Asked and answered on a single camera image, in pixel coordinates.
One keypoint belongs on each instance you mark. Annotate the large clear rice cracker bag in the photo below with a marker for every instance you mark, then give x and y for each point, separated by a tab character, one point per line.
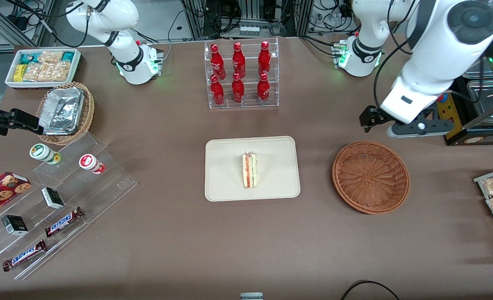
48	71

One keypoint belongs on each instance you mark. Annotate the small black carton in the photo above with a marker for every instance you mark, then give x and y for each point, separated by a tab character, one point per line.
15	225
52	198

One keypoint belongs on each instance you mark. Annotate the red cola bottle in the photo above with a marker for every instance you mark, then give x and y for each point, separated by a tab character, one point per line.
217	92
217	62
264	58
238	60
263	89
237	91

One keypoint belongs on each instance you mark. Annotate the white rectangular snack bin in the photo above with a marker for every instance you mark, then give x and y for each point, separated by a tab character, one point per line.
9	81

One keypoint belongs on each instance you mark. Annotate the grey device edge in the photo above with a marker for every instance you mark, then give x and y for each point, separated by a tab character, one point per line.
251	296

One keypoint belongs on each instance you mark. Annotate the clear acrylic bottle rack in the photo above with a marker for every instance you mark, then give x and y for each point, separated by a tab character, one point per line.
250	73

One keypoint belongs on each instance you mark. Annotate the brown round wicker basket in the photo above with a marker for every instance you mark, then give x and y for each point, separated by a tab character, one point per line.
369	177

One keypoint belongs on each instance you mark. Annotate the clear acrylic step display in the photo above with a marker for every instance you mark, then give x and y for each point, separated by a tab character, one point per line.
109	183

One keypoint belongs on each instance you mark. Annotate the small clear rice cracker bag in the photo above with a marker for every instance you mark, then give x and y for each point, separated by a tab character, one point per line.
50	56

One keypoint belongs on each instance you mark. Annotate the Snickers chocolate bar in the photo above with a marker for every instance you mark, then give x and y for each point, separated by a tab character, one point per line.
63	222
24	255

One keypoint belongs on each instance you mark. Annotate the red cookie box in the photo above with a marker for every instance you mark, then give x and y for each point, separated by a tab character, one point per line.
0	193

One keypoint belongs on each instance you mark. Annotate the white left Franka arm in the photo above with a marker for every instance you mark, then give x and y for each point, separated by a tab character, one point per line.
438	41

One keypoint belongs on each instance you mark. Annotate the white power strip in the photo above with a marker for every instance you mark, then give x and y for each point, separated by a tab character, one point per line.
249	30

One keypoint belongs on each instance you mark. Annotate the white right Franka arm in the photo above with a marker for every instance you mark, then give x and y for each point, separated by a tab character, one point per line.
125	16

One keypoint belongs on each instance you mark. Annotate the green lid yogurt bottle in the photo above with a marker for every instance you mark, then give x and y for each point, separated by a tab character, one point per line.
42	152

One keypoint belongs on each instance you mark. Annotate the teal snack packet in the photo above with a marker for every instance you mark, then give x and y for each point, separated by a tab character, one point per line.
68	56
27	58

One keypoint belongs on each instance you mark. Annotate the light wicker basket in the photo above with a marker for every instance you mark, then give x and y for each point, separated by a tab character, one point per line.
87	112

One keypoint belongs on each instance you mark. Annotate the yellow snack packet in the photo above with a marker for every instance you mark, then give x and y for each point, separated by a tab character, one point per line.
18	73

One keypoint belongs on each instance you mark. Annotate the red lid yogurt bottle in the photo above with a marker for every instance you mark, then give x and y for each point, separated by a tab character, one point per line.
90	162

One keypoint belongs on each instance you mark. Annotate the stacked aluminium foil containers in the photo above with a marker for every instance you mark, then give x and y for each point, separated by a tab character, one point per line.
61	110

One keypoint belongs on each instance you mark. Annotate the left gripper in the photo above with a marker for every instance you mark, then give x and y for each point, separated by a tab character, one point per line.
373	115

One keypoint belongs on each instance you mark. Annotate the triangular sandwich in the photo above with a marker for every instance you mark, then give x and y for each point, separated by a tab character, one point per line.
250	171

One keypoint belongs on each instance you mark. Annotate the beige plastic tray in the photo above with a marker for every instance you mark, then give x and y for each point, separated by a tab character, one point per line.
225	171

